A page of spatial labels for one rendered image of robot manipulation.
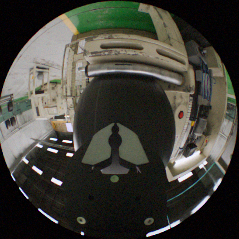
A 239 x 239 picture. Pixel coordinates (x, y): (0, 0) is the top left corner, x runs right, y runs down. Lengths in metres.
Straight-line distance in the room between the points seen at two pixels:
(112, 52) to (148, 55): 0.10
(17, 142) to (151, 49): 11.63
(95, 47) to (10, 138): 11.21
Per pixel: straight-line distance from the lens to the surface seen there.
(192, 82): 0.33
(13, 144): 11.43
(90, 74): 0.25
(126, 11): 1.12
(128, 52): 0.23
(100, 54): 0.24
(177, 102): 0.42
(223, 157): 0.70
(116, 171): 0.18
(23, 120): 11.69
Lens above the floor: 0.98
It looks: 21 degrees up
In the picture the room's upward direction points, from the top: 180 degrees clockwise
